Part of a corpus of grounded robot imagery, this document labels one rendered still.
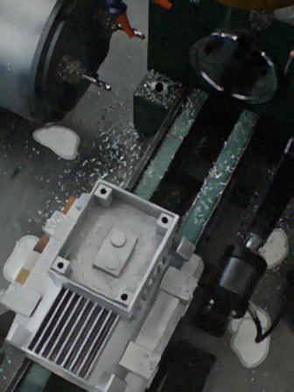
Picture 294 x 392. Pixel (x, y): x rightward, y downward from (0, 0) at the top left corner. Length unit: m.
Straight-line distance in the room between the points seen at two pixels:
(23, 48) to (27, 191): 0.34
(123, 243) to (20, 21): 0.32
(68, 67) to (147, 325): 0.37
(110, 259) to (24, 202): 0.43
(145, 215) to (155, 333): 0.14
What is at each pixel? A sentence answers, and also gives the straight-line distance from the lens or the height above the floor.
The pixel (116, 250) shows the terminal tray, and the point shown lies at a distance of 0.67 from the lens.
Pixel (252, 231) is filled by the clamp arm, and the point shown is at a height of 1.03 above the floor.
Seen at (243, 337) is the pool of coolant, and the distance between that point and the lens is 0.99.
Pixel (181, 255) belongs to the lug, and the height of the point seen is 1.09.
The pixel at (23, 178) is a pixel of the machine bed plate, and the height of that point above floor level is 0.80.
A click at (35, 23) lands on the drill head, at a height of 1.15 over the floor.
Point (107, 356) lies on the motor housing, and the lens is 0.69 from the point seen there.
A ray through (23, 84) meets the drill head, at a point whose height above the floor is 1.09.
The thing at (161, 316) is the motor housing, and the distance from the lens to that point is 0.72.
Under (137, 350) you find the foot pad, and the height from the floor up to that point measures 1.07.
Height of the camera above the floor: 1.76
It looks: 67 degrees down
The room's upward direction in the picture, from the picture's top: 1 degrees clockwise
